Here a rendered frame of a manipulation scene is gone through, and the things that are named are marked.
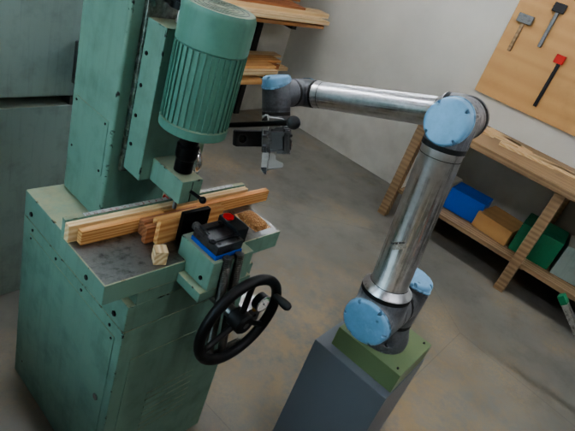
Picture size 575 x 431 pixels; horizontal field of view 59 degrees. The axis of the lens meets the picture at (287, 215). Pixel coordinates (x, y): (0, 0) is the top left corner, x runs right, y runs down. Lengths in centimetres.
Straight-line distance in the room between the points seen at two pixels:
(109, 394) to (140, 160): 66
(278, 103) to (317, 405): 106
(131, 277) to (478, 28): 360
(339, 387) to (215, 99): 107
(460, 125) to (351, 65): 361
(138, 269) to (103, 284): 10
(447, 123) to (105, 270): 88
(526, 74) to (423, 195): 296
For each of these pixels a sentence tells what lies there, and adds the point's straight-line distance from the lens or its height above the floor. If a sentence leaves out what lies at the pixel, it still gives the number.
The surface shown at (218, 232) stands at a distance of 130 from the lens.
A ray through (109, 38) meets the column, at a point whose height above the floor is 133.
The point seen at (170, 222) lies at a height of 97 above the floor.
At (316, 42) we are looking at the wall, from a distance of 507.
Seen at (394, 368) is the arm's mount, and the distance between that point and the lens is 173.
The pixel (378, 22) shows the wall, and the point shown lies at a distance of 473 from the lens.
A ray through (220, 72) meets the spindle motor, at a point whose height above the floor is 138.
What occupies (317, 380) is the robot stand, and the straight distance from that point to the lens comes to 187.
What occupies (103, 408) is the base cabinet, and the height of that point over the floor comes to 39.
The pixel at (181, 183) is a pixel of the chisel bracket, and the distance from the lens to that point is 135.
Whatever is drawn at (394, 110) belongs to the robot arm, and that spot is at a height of 135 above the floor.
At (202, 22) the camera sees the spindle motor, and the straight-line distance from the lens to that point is 118.
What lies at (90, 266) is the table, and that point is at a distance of 128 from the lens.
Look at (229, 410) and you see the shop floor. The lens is 221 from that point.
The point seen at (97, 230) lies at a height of 94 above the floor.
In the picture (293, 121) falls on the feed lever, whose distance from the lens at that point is 126.
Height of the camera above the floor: 171
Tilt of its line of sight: 29 degrees down
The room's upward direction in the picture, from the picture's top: 20 degrees clockwise
